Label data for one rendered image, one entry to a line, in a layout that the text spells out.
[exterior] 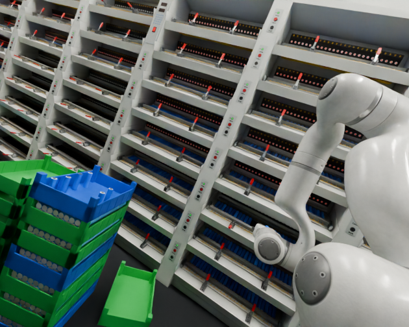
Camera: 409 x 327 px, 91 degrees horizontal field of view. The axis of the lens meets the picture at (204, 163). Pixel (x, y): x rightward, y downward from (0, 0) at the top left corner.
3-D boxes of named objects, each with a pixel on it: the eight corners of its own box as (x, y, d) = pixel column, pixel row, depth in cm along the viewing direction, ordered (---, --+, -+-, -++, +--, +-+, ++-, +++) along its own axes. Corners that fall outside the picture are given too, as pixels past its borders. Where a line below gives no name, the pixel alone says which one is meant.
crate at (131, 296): (145, 334, 84) (152, 318, 84) (97, 324, 80) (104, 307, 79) (152, 281, 114) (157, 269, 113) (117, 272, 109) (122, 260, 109)
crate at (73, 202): (87, 223, 59) (97, 199, 59) (27, 196, 60) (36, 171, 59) (131, 198, 89) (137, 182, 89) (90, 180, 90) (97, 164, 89)
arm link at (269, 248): (286, 237, 67) (260, 223, 70) (293, 245, 55) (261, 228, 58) (276, 260, 67) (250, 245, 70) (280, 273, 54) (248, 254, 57)
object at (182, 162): (197, 180, 113) (203, 159, 107) (120, 141, 133) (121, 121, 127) (212, 168, 130) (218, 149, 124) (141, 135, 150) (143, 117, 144)
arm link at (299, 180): (340, 183, 62) (297, 269, 64) (289, 162, 67) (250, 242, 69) (352, 184, 53) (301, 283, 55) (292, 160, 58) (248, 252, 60)
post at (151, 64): (85, 226, 136) (180, -21, 122) (76, 219, 139) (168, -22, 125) (108, 220, 155) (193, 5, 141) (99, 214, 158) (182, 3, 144)
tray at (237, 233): (309, 281, 93) (319, 268, 89) (198, 218, 112) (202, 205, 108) (309, 252, 110) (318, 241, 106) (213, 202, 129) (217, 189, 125)
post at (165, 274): (167, 287, 114) (296, -5, 100) (154, 278, 117) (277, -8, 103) (182, 271, 133) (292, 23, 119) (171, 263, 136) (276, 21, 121)
